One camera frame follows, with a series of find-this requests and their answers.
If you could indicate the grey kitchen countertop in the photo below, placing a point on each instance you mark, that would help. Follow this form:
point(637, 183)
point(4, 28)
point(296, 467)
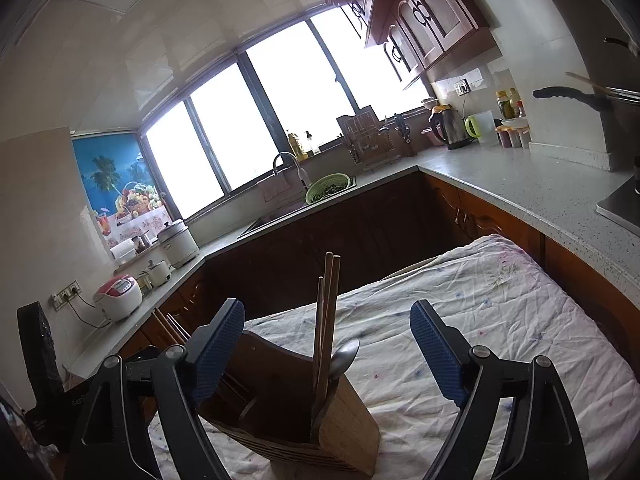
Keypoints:
point(500, 180)

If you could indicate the wall power outlet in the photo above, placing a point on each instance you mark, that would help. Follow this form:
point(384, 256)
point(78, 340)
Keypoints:
point(65, 296)
point(462, 86)

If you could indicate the brown wooden wall cabinets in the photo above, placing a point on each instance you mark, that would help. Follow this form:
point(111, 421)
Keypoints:
point(425, 15)

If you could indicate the red and white rice cooker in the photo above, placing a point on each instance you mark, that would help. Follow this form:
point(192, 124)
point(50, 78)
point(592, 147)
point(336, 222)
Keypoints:
point(117, 297)

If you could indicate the steel kitchen sink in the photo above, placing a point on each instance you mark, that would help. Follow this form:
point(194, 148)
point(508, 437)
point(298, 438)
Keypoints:
point(280, 220)

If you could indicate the brown wooden base cabinets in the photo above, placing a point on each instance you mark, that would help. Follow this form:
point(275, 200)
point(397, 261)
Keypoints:
point(350, 220)

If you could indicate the wooden utensil holder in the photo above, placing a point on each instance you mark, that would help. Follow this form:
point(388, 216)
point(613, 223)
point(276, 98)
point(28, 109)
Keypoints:
point(345, 425)

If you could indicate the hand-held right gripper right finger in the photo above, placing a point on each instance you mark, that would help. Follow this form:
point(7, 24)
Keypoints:
point(435, 350)

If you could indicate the soap dispenser bottle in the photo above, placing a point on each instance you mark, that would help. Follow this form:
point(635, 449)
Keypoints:
point(308, 144)

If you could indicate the floral white tablecloth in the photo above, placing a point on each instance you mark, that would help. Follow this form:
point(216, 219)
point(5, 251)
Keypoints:
point(500, 300)

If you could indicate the yellow oil bottle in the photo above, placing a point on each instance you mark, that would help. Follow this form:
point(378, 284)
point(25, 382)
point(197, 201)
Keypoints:
point(295, 144)

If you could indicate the long wooden cooking chopstick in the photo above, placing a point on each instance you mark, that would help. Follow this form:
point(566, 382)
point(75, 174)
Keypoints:
point(585, 82)

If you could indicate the dish rack with cutting board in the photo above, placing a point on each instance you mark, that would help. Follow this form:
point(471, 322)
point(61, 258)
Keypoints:
point(365, 135)

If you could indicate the steel electric kettle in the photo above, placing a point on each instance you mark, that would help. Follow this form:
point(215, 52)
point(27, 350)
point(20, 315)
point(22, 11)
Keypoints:
point(450, 127)

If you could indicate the small white electric pot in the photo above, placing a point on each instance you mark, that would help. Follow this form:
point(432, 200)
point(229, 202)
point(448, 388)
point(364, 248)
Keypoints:
point(159, 272)

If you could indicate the fruit and palm wall poster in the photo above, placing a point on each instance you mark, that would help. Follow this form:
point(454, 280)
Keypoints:
point(110, 180)

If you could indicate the white bowl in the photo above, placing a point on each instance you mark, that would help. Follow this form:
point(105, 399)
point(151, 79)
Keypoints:
point(515, 123)

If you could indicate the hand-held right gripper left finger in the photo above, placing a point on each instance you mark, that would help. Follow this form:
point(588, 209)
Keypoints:
point(220, 345)

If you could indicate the large white rice cooker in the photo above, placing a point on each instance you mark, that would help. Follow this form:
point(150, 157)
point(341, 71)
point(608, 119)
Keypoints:
point(178, 245)

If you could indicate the metal spoon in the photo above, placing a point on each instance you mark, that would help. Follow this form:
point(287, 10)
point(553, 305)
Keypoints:
point(346, 355)

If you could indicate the green plastic colander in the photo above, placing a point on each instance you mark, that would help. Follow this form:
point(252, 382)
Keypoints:
point(326, 190)

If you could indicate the kitchen window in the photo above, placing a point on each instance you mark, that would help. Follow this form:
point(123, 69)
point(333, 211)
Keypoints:
point(280, 90)

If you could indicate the gas stove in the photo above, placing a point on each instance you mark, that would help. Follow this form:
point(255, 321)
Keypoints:
point(622, 207)

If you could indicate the red-capped sauce bottle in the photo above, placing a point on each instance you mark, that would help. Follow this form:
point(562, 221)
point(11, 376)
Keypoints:
point(521, 110)

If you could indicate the black upright appliance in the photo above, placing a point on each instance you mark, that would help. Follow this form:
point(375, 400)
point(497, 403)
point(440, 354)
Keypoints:
point(42, 360)

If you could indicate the knife and scissors holder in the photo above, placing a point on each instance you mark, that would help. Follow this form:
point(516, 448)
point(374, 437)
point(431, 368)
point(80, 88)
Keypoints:
point(405, 135)

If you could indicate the black wok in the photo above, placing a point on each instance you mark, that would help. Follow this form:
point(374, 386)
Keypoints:
point(565, 96)

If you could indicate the yellow-capped seasoning bottle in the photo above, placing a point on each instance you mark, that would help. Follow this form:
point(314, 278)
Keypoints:
point(502, 105)

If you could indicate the steel kitchen faucet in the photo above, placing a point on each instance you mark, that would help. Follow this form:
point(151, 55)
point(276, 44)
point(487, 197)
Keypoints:
point(286, 156)

